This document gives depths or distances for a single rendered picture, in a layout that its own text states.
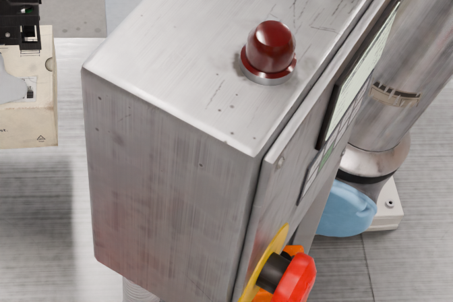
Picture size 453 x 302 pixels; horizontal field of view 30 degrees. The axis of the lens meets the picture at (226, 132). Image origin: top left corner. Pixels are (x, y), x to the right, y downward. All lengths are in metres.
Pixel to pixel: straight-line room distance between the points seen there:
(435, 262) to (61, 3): 1.62
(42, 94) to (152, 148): 0.57
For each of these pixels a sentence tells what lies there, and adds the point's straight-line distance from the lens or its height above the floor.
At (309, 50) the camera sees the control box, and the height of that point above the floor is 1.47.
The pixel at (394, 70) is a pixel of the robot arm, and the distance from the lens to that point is 0.73.
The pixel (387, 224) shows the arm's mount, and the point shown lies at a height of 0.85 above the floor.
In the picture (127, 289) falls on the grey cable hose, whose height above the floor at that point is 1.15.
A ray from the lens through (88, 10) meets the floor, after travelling 2.47.
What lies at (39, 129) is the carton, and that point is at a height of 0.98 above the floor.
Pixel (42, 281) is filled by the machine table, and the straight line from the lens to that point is 1.05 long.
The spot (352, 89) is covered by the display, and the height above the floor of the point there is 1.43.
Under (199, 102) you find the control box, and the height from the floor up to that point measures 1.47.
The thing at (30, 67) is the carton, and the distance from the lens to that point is 0.98.
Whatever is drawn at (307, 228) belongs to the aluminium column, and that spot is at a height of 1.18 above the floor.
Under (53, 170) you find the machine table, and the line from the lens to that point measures 1.13.
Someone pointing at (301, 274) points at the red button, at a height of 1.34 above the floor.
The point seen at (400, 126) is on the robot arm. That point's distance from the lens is 0.79.
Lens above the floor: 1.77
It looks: 53 degrees down
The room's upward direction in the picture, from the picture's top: 9 degrees clockwise
